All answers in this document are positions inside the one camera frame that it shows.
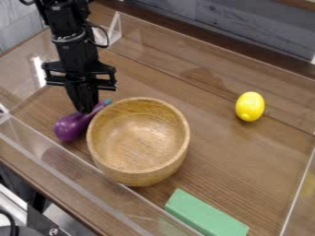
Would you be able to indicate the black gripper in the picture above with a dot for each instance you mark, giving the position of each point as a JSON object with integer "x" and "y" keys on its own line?
{"x": 79, "y": 67}

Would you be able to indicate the purple toy eggplant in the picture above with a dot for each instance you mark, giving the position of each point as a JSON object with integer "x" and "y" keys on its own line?
{"x": 72, "y": 125}

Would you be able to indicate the brown wooden bowl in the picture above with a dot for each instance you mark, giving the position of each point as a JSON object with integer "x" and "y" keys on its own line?
{"x": 138, "y": 139}

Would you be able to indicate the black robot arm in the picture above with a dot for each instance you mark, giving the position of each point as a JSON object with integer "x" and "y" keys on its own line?
{"x": 66, "y": 16}

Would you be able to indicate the yellow toy lemon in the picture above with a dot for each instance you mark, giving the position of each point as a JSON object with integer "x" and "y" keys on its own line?
{"x": 250, "y": 106}

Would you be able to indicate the green foam block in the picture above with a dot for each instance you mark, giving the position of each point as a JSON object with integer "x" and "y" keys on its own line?
{"x": 203, "y": 217}

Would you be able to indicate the clear acrylic corner bracket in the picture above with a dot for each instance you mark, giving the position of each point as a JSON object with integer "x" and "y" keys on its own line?
{"x": 108, "y": 32}

